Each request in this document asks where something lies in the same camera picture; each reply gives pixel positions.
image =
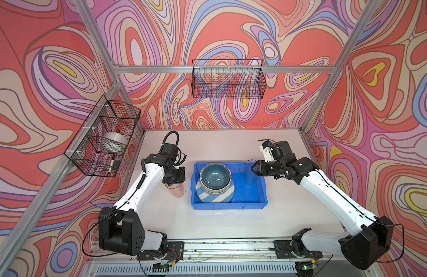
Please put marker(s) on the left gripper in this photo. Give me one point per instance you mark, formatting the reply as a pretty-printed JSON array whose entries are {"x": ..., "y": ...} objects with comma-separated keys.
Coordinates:
[{"x": 180, "y": 178}]

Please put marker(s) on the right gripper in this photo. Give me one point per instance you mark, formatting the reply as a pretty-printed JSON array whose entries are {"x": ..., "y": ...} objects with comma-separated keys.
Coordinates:
[{"x": 260, "y": 166}]

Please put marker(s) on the clear pink plastic cup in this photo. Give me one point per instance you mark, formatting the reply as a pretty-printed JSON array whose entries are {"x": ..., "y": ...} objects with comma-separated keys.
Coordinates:
[{"x": 176, "y": 190}]

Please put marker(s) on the clear grey plastic cup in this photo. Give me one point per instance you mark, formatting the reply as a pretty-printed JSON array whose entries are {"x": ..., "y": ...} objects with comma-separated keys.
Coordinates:
[{"x": 249, "y": 176}]

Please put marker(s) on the blue plastic bin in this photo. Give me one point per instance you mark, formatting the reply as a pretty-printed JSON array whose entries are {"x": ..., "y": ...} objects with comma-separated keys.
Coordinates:
[{"x": 246, "y": 197}]

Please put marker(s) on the dark teal bowl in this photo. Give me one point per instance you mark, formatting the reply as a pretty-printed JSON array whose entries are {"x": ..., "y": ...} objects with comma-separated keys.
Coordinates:
[{"x": 215, "y": 176}]

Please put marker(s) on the light green bowl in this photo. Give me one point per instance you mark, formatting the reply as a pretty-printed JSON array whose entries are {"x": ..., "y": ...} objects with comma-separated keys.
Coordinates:
[{"x": 215, "y": 191}]

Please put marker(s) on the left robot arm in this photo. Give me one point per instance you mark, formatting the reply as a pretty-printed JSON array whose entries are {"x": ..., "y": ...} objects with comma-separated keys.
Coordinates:
[{"x": 120, "y": 228}]

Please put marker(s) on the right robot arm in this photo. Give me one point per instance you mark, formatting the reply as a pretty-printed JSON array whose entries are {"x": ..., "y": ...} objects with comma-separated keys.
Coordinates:
[{"x": 366, "y": 237}]

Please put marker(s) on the black marker pen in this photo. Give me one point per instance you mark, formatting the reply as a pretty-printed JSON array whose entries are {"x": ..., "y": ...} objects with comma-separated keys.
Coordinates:
[{"x": 110, "y": 168}]

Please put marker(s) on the white tape roll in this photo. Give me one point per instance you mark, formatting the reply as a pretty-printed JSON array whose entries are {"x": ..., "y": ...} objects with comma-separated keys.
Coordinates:
[{"x": 114, "y": 143}]

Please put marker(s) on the black wire basket left wall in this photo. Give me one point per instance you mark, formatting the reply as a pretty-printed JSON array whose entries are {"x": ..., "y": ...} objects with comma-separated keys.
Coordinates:
[{"x": 85, "y": 151}]

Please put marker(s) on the black wire basket wall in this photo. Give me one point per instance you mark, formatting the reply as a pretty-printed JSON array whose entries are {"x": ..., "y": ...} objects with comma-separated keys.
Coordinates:
[
  {"x": 228, "y": 78},
  {"x": 85, "y": 151}
]

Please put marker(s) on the black wire basket back wall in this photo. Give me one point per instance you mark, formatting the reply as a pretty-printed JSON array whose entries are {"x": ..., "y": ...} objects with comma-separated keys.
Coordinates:
[{"x": 228, "y": 78}]

